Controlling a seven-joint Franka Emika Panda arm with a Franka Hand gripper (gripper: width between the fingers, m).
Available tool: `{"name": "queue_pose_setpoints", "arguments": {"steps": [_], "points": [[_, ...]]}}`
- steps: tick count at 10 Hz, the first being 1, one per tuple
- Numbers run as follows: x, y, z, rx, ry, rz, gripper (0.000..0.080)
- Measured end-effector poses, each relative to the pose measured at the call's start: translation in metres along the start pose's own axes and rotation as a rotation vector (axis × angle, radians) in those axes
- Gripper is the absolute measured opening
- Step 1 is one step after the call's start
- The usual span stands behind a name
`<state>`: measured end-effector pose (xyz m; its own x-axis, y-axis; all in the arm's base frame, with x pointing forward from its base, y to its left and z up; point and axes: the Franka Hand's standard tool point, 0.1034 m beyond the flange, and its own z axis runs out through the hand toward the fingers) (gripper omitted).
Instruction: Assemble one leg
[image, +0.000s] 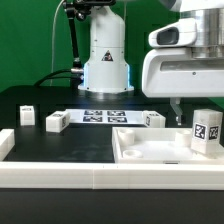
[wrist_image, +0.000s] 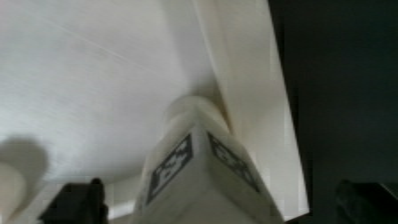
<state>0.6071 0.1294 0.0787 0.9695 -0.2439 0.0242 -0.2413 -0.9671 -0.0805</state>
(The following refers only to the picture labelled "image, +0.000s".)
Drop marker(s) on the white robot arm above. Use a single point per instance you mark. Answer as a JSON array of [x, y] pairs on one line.
[[106, 71]]

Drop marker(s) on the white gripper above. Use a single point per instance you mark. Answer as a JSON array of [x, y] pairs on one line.
[[170, 70]]

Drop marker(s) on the white U-shaped obstacle fence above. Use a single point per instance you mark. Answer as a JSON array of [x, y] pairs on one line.
[[104, 175]]

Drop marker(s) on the white square tabletop part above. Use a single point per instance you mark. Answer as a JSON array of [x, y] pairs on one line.
[[137, 145]]

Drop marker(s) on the white sheet with tags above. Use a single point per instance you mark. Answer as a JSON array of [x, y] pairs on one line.
[[105, 116]]

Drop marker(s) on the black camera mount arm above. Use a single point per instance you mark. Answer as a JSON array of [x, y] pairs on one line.
[[79, 10]]

